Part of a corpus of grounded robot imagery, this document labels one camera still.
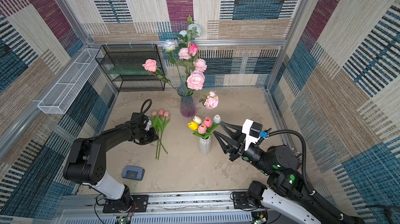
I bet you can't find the pink tulip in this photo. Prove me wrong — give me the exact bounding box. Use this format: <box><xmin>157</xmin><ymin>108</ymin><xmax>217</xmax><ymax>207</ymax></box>
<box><xmin>159</xmin><ymin>111</ymin><xmax>170</xmax><ymax>158</ymax></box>
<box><xmin>197</xmin><ymin>124</ymin><xmax>207</xmax><ymax>134</ymax></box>
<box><xmin>149</xmin><ymin>110</ymin><xmax>169</xmax><ymax>155</ymax></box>
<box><xmin>155</xmin><ymin>109</ymin><xmax>164</xmax><ymax>160</ymax></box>

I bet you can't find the grey blue small case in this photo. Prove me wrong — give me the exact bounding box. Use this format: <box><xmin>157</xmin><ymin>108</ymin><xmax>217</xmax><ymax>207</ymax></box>
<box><xmin>121</xmin><ymin>166</ymin><xmax>145</xmax><ymax>181</ymax></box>

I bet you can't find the green mat on shelf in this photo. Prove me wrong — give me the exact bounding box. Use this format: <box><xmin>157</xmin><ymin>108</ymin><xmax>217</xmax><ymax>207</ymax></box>
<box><xmin>106</xmin><ymin>65</ymin><xmax>148</xmax><ymax>76</ymax></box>

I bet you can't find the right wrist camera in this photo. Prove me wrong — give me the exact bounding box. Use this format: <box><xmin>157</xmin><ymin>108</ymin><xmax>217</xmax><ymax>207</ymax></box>
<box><xmin>242</xmin><ymin>119</ymin><xmax>269</xmax><ymax>151</ymax></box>

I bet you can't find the cream white tulip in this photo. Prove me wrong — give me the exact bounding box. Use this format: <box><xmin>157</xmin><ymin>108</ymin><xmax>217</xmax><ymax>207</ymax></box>
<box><xmin>193</xmin><ymin>116</ymin><xmax>203</xmax><ymax>125</ymax></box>

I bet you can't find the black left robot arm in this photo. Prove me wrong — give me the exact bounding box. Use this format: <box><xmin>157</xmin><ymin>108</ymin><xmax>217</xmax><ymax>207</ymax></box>
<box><xmin>63</xmin><ymin>99</ymin><xmax>158</xmax><ymax>213</ymax></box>

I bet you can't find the white tulip bud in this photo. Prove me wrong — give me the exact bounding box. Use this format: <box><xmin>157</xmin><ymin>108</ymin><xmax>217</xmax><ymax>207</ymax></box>
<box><xmin>213</xmin><ymin>115</ymin><xmax>221</xmax><ymax>124</ymax></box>

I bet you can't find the yellow tulip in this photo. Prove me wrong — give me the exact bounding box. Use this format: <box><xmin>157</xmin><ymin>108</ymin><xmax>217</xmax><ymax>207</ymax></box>
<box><xmin>188</xmin><ymin>122</ymin><xmax>199</xmax><ymax>131</ymax></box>

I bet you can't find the pink rose bouquet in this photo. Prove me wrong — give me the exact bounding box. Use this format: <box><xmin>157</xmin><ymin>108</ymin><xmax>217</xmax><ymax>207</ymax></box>
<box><xmin>142</xmin><ymin>15</ymin><xmax>219</xmax><ymax>110</ymax></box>

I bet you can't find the white ribbed vase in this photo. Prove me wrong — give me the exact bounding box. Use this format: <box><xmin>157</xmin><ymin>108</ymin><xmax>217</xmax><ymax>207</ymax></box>
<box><xmin>199</xmin><ymin>137</ymin><xmax>211</xmax><ymax>155</ymax></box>

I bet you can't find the white wire mesh basket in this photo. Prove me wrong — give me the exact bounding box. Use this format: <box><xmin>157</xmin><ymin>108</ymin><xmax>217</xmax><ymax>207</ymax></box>
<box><xmin>37</xmin><ymin>48</ymin><xmax>99</xmax><ymax>115</ymax></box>

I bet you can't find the black wire shelf rack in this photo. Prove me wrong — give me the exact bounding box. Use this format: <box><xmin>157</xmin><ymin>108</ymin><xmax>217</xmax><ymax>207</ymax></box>
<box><xmin>95</xmin><ymin>44</ymin><xmax>165</xmax><ymax>92</ymax></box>

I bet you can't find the purple glass vase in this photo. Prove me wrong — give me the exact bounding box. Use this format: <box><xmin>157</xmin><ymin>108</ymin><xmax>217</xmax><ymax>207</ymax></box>
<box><xmin>177</xmin><ymin>85</ymin><xmax>196</xmax><ymax>118</ymax></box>

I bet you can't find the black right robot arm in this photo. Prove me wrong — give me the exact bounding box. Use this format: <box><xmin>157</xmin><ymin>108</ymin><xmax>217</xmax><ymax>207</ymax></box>
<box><xmin>214</xmin><ymin>120</ymin><xmax>364</xmax><ymax>224</ymax></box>

